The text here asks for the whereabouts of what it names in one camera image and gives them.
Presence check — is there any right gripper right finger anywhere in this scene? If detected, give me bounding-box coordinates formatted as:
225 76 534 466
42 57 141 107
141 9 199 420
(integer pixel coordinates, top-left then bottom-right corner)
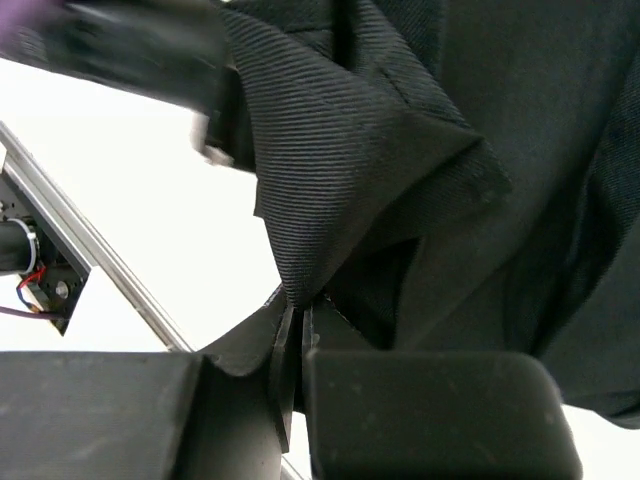
302 301 582 479

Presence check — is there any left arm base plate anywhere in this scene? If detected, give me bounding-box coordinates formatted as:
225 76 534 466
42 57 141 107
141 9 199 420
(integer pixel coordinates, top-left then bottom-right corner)
1 168 90 335

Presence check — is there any aluminium rail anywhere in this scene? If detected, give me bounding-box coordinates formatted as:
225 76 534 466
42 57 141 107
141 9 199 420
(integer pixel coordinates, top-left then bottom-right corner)
1 125 193 352

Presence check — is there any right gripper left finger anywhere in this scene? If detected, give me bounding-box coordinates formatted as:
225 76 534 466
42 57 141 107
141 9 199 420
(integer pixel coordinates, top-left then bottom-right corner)
1 293 291 479

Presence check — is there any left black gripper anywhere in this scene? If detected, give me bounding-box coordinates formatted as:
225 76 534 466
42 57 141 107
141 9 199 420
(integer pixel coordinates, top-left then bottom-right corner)
14 1 238 165

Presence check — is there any black skirt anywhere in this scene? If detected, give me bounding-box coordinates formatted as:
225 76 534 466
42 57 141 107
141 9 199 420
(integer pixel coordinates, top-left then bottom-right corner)
220 1 639 429

